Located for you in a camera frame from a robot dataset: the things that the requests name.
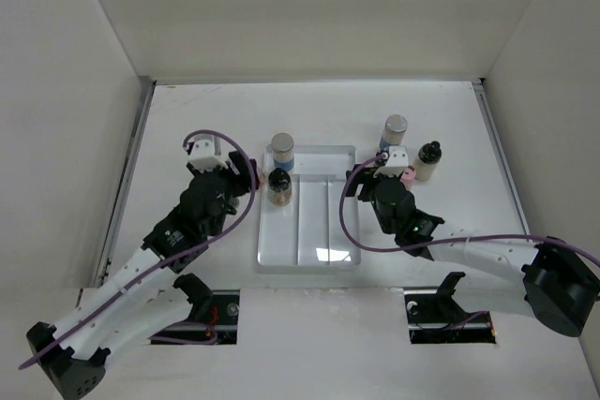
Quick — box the pink-lid small jar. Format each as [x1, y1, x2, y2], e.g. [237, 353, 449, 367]
[400, 166, 416, 190]

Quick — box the black-cap brown spice bottle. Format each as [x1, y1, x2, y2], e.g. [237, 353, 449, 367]
[267, 168, 292, 206]

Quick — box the silver-lid blue-label spice jar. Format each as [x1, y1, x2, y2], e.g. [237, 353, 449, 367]
[271, 133, 294, 173]

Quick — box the black-cap cream sauce bottle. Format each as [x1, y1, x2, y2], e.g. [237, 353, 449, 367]
[412, 141, 442, 182]

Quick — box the white-lid red-label jar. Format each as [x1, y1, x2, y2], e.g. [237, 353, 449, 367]
[256, 166, 266, 188]

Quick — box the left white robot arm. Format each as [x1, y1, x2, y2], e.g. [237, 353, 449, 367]
[23, 151, 259, 399]

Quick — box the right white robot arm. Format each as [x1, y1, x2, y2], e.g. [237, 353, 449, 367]
[340, 161, 599, 337]

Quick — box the white divided organizer tray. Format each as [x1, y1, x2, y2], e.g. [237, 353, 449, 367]
[257, 145, 361, 274]

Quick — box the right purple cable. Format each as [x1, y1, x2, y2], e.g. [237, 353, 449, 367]
[337, 151, 600, 266]

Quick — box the purple cable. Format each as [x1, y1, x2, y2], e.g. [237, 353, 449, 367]
[17, 128, 260, 370]
[337, 151, 600, 266]

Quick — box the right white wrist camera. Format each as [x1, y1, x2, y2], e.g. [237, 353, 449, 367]
[375, 145, 410, 177]

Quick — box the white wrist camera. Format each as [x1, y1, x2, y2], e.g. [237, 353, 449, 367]
[185, 134, 227, 172]
[375, 145, 410, 177]

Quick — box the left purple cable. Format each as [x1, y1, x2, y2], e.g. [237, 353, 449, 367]
[17, 128, 260, 370]

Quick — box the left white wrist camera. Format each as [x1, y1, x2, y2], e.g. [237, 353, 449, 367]
[185, 134, 227, 172]

